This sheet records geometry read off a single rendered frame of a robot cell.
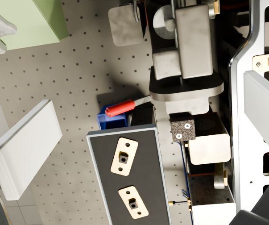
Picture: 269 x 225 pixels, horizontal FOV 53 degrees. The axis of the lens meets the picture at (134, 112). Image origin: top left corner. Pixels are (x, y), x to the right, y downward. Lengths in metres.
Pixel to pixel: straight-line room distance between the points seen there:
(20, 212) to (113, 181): 1.96
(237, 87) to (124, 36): 0.29
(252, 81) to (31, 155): 0.13
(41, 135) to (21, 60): 0.89
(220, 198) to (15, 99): 0.80
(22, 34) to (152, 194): 0.58
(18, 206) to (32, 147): 2.32
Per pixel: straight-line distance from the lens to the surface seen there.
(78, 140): 1.10
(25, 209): 2.47
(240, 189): 0.83
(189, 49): 0.44
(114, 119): 1.02
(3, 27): 0.84
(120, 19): 0.55
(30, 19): 0.83
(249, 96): 0.18
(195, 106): 0.59
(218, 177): 0.66
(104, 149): 0.55
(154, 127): 0.51
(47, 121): 0.19
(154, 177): 0.58
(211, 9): 0.53
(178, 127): 0.58
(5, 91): 1.13
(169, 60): 0.48
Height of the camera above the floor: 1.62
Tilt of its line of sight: 66 degrees down
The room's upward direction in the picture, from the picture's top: 169 degrees counter-clockwise
